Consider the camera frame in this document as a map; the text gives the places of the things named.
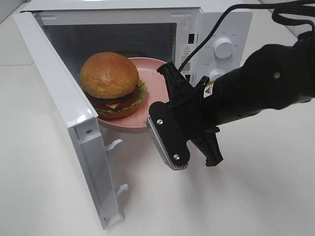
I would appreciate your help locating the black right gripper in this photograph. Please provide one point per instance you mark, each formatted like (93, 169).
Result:
(185, 104)

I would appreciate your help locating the pink round plate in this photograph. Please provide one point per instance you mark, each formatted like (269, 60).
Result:
(156, 91)

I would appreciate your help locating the burger with lettuce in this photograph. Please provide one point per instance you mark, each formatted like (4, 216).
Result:
(112, 84)

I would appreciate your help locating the white microwave door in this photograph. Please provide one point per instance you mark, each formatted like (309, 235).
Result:
(75, 116)

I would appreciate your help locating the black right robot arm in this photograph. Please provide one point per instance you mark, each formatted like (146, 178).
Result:
(273, 77)

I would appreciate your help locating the lower white timer knob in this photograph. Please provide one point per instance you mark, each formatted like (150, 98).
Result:
(213, 75)

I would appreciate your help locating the white warning label sticker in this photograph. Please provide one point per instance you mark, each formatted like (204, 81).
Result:
(184, 53)

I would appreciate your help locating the upper white power knob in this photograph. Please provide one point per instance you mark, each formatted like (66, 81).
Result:
(223, 47)

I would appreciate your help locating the white microwave oven body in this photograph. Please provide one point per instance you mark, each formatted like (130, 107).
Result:
(153, 29)

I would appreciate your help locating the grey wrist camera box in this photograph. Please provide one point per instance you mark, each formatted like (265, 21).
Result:
(167, 136)

